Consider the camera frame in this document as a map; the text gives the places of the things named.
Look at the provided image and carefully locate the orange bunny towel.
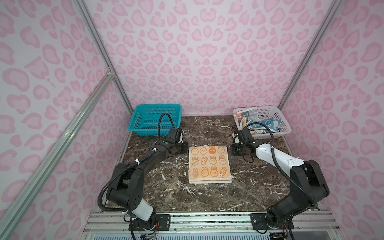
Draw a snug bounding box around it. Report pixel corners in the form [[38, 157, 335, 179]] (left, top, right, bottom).
[[189, 146, 232, 184]]

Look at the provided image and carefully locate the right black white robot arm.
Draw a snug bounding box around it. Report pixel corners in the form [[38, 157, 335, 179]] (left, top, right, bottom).
[[231, 128, 330, 229]]

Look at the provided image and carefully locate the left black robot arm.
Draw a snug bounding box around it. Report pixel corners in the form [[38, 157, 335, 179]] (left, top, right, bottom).
[[98, 128, 188, 223]]

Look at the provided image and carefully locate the grey patterned towel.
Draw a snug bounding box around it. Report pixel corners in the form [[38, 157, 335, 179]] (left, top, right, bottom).
[[234, 107, 260, 129]]

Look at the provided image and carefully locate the white plastic basket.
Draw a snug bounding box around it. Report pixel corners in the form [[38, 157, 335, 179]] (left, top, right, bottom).
[[233, 106, 292, 139]]

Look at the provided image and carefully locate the teal bunny towel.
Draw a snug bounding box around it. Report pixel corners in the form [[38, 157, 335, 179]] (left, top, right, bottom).
[[246, 119, 282, 134]]

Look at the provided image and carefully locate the teal plastic basket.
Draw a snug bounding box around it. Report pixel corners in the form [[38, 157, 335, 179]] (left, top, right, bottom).
[[129, 104, 182, 136]]

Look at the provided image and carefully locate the right black corrugated cable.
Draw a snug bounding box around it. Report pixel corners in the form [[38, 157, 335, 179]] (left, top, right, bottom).
[[241, 122, 319, 208]]

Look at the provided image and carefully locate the black corrugated cable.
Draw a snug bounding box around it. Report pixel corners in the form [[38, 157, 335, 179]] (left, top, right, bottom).
[[97, 112, 176, 212], [241, 122, 319, 208]]

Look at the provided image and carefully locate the left black corrugated cable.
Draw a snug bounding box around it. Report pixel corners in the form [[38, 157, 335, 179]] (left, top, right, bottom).
[[97, 112, 176, 212]]

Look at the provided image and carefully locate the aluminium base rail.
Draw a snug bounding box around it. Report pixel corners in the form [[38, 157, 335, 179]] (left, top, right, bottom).
[[81, 211, 344, 240]]

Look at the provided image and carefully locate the left corner aluminium post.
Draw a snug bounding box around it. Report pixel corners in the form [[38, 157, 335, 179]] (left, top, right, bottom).
[[73, 0, 134, 114]]

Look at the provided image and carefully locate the corner aluminium post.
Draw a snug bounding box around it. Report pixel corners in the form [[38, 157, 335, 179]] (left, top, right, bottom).
[[73, 0, 134, 114], [278, 0, 345, 111]]

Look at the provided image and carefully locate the right corner aluminium post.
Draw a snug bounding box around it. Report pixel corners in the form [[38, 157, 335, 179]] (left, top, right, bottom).
[[278, 0, 345, 111]]

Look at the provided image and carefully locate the diagonal aluminium frame bar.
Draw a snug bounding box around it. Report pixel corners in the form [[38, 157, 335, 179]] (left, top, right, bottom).
[[1, 72, 116, 240]]

